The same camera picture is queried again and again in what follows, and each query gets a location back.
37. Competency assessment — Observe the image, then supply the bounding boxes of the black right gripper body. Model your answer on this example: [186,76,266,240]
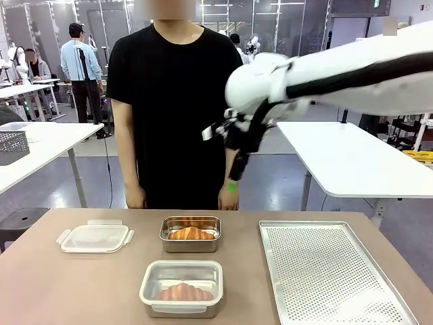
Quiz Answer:
[225,114,269,155]

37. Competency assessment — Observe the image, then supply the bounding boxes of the perforated aluminium baking tray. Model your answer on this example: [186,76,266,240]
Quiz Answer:
[258,220,420,325]

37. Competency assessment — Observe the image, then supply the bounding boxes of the translucent plastic container lid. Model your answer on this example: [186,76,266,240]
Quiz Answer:
[56,219,135,254]

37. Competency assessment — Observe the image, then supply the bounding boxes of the yellow crate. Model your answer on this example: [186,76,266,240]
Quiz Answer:
[402,150,433,167]

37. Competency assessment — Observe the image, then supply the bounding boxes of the person in black cap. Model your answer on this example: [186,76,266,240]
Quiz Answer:
[229,32,245,64]

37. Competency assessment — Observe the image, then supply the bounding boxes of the seated person in grey top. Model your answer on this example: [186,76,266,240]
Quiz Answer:
[25,49,52,81]

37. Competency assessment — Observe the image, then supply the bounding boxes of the golden brown croissant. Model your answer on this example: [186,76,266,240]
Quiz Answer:
[168,225,217,241]
[154,282,214,301]

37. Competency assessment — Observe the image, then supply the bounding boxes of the man in light blue shirt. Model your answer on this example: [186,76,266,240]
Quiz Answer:
[60,22,104,125]

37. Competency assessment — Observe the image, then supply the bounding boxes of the person's left forearm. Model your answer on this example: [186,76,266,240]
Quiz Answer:
[221,148,237,190]

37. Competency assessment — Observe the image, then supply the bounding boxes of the white humanoid robot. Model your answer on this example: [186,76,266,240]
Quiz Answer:
[6,42,30,85]

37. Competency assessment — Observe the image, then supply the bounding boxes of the person's right hand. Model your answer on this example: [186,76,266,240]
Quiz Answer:
[125,184,147,209]

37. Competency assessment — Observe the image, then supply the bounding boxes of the grey perforated basket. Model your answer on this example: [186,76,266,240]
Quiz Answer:
[0,130,30,163]

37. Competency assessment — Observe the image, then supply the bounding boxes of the plain steel container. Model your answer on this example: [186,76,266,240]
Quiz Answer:
[159,215,222,254]

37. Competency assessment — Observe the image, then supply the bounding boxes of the person in black t-shirt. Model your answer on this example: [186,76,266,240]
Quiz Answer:
[106,23,244,211]

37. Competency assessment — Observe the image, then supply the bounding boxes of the person's right forearm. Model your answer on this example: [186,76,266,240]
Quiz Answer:
[110,97,140,189]

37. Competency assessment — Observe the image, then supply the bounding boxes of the steel container with white rim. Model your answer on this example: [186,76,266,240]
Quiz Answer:
[139,259,224,320]

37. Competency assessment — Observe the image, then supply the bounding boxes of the black tripod stand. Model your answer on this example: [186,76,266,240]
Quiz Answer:
[77,47,113,140]

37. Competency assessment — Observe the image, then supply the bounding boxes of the black utility cart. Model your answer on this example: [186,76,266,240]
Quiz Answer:
[385,114,433,150]

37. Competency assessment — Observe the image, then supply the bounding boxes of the person's left hand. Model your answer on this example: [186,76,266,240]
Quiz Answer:
[218,185,240,211]

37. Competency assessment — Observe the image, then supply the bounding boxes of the white background desk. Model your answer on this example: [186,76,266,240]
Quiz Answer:
[0,78,67,122]

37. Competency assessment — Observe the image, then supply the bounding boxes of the black cable sleeve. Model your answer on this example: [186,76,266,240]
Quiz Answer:
[248,50,433,152]

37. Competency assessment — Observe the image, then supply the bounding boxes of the white table with grey basket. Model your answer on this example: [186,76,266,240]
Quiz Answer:
[0,121,105,208]

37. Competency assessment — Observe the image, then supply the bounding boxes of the black metal stool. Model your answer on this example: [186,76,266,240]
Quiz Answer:
[0,207,50,253]

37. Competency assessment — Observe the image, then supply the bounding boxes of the white table with grey leg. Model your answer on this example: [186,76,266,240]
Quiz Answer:
[276,121,433,219]

